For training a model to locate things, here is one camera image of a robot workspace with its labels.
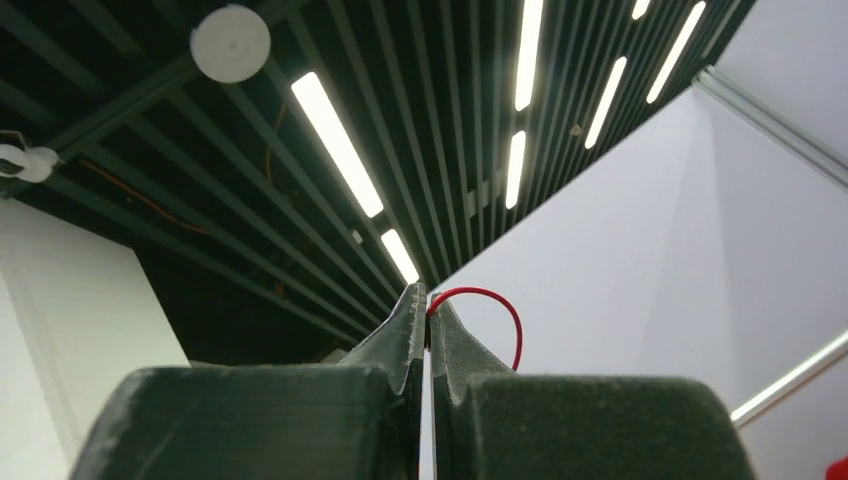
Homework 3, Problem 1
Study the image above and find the aluminium frame rail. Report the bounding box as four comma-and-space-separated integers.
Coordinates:
692, 66, 847, 192

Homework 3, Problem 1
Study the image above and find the white round ceiling fixture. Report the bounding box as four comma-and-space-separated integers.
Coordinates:
189, 4, 271, 84

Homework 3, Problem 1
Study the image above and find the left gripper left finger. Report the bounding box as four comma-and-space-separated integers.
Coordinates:
71, 283, 427, 479

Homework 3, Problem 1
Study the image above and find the red thin cable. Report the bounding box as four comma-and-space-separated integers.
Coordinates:
425, 286, 525, 372

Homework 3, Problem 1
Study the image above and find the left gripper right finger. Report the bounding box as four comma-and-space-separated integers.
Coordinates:
429, 293, 755, 479

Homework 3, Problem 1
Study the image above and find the ceiling light strip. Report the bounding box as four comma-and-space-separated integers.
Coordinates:
291, 72, 384, 218
514, 0, 544, 112

